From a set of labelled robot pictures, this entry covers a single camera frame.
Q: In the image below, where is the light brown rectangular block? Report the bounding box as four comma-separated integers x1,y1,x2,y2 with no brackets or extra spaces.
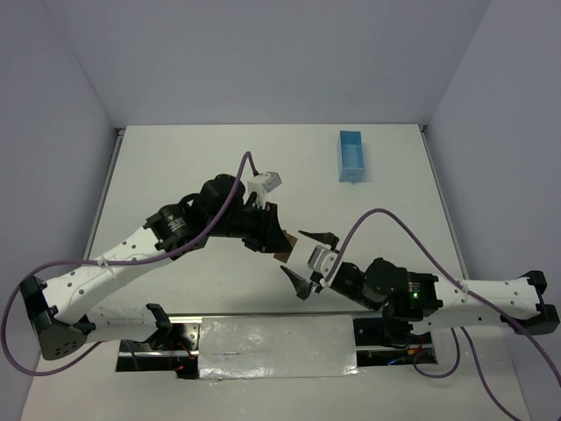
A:
273,231,298,263

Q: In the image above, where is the blue rectangular box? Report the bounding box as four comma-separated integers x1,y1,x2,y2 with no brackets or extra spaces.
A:
337,131,366,183

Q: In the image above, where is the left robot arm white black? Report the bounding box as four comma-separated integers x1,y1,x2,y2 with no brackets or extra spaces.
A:
18,172,293,360

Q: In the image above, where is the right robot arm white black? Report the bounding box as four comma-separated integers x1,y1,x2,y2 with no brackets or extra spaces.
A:
283,232,560,341

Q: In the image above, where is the silver tape patch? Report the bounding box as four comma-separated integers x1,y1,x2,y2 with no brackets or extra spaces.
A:
198,315,359,380

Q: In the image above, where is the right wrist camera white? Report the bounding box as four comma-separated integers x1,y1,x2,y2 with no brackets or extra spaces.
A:
307,244,340,290

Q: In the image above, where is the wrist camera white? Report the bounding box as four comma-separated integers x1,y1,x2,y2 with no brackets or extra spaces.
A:
247,172,282,209
307,244,340,290

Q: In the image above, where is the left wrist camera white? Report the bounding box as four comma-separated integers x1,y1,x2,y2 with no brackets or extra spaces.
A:
247,172,282,209

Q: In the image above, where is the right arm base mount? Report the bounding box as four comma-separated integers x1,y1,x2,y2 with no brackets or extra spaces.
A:
352,315,437,368

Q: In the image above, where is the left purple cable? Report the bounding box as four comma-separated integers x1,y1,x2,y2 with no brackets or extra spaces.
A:
0,151,259,377

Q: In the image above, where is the purple cable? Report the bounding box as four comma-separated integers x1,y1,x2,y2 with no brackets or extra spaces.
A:
0,151,259,377
322,208,561,421

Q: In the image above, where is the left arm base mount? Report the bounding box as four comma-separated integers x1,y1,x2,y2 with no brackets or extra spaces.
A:
116,319,202,380

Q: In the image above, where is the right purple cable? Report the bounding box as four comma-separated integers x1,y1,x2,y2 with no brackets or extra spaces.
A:
322,208,561,421

